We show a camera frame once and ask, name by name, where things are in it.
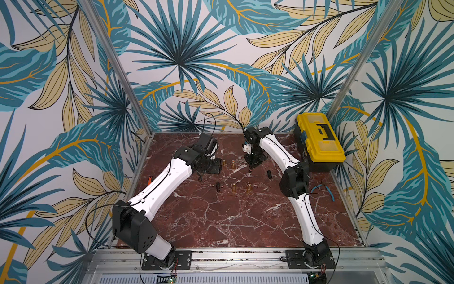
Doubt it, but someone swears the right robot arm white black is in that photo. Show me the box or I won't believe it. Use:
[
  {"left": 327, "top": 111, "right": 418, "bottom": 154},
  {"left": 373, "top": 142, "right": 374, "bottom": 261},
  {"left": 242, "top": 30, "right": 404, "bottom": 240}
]
[{"left": 242, "top": 127, "right": 336, "bottom": 269}]

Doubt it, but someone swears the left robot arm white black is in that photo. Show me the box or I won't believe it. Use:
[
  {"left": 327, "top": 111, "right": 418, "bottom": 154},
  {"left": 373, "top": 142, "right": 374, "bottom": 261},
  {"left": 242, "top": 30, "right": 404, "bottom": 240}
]
[{"left": 112, "top": 133, "right": 222, "bottom": 267}]

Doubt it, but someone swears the yellow black toolbox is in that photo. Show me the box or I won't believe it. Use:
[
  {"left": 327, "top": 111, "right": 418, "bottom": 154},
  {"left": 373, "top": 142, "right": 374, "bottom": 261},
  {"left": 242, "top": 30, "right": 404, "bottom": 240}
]
[{"left": 294, "top": 112, "right": 346, "bottom": 173}]

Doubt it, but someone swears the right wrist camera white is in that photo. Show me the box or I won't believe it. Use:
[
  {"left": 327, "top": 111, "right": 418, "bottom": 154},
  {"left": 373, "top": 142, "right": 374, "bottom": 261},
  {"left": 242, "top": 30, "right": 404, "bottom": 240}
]
[{"left": 242, "top": 142, "right": 252, "bottom": 155}]

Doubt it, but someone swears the blue cable on table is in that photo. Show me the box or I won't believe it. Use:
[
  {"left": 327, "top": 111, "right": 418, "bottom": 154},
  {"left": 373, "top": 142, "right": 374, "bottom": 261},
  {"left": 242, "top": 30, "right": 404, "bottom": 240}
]
[{"left": 310, "top": 183, "right": 336, "bottom": 203}]

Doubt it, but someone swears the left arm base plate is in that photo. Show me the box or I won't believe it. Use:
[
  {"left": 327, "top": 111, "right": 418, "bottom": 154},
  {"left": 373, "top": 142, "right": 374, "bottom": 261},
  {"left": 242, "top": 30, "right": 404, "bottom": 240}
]
[{"left": 141, "top": 250, "right": 192, "bottom": 271}]

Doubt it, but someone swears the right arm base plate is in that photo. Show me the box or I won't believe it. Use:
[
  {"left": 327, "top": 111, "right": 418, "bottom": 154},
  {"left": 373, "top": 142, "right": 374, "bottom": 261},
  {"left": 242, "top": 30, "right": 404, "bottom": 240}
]
[{"left": 284, "top": 250, "right": 336, "bottom": 269}]

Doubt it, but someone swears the aluminium frame rail front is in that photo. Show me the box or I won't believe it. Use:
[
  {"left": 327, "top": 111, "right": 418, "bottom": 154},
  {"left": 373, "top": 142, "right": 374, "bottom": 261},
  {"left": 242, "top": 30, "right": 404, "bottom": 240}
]
[{"left": 82, "top": 247, "right": 395, "bottom": 284}]

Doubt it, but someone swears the aluminium corner post right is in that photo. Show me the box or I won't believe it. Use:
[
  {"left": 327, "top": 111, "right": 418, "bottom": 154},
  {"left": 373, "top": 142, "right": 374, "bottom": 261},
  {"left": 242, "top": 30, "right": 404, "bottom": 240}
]
[{"left": 326, "top": 0, "right": 403, "bottom": 120}]

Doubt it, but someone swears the aluminium corner post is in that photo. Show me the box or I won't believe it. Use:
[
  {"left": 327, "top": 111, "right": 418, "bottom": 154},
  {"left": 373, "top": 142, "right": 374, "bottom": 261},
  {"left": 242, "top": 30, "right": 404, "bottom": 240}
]
[
  {"left": 80, "top": 0, "right": 153, "bottom": 138},
  {"left": 326, "top": 0, "right": 403, "bottom": 120}
]

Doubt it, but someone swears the aluminium corner post left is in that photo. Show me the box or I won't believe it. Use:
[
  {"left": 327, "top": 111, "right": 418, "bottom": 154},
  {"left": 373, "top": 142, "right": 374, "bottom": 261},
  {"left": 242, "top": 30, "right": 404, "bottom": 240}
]
[{"left": 80, "top": 0, "right": 153, "bottom": 138}]

